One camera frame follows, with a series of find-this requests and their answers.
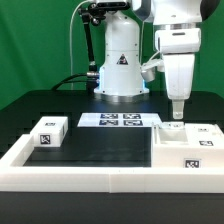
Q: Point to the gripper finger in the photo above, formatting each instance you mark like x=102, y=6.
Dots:
x=178, y=108

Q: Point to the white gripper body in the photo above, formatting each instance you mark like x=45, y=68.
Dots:
x=177, y=48

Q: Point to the white cabinet door panel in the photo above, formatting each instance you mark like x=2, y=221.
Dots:
x=174, y=125
x=205, y=135

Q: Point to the white cabinet body box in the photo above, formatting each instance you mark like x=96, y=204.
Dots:
x=170, y=148

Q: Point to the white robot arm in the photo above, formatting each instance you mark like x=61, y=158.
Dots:
x=120, y=75

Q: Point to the small white cabinet top block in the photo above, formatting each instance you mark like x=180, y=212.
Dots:
x=50, y=131

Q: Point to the white U-shaped fence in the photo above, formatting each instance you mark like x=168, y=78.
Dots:
x=16, y=176

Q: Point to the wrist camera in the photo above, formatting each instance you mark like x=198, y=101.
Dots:
x=149, y=69

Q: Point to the white marker base plate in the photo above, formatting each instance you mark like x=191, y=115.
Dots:
x=119, y=120

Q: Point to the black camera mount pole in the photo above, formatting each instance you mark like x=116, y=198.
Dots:
x=89, y=17

